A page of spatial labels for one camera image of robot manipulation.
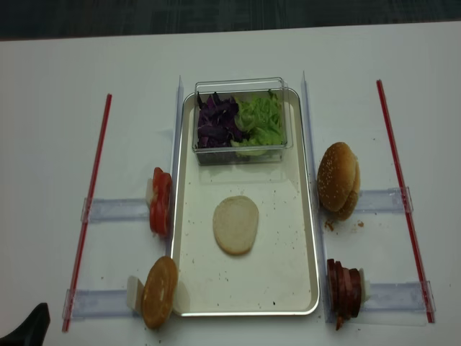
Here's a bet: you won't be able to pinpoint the green lettuce pile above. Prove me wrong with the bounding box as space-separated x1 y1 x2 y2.
231 90 285 148

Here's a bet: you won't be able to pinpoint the rear tomato slice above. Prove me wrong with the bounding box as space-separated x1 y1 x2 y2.
152 167 166 196

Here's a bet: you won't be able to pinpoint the tomato slice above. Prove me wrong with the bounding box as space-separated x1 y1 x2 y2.
152 167 166 196
149 172 172 237

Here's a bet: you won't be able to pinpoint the front tomato slice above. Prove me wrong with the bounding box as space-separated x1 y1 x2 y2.
149 172 172 237

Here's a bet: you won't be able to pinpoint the white tomato holder block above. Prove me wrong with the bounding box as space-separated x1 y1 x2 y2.
145 178 155 207

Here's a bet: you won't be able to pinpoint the meat crumbs on table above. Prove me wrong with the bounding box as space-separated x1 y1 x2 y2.
323 219 364 233

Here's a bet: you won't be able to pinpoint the sliced meat patties stack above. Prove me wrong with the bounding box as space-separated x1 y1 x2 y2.
326 259 362 331

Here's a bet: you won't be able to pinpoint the white meat holder block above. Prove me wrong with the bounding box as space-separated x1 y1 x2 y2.
359 268 371 305

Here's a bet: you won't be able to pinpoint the purple cabbage shreds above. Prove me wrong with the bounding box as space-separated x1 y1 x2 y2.
197 92 244 148

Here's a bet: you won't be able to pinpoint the white bun base slice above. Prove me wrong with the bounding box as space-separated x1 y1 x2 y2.
212 195 259 256

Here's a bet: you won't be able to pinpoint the clear plastic salad container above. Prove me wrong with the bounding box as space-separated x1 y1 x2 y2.
192 77 292 166

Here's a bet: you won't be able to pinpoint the front sesame bun top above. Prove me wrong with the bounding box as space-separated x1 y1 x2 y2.
317 142 358 213

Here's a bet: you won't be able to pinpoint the sesame bun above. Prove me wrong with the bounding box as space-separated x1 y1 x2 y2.
317 142 358 213
333 161 361 221

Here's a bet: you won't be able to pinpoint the silver metal tray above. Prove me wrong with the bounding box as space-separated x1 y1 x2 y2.
169 89 320 316

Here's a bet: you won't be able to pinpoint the rear sesame bun top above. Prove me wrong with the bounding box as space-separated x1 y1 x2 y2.
333 161 361 221

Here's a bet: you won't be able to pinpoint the browned bun bottom slice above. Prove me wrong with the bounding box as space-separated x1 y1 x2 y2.
141 256 179 329

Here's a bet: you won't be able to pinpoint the left red strip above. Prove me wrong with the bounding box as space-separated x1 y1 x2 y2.
61 94 112 333

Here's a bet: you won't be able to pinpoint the red strip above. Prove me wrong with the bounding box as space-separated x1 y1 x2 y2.
61 94 112 333
376 79 435 324

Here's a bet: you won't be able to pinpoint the white bun holder block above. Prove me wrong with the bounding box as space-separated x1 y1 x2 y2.
126 275 144 315

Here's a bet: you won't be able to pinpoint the right red strip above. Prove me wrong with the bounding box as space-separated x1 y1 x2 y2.
376 79 435 324

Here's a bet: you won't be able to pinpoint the black object at corner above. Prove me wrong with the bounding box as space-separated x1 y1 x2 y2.
0 303 50 346

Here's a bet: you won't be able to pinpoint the left long clear rail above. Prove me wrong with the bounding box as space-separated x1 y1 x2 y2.
166 76 184 258

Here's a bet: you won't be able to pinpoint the upper left clear rail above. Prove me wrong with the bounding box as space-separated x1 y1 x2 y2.
81 198 149 223

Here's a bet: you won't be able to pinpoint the upper right clear rail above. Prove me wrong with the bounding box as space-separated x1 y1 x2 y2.
355 187 413 213

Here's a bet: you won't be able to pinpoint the lower left clear rail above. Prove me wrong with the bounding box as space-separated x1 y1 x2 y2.
62 290 140 321

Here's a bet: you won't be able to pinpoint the lower right clear rail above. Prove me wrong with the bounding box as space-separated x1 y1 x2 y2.
344 281 436 326

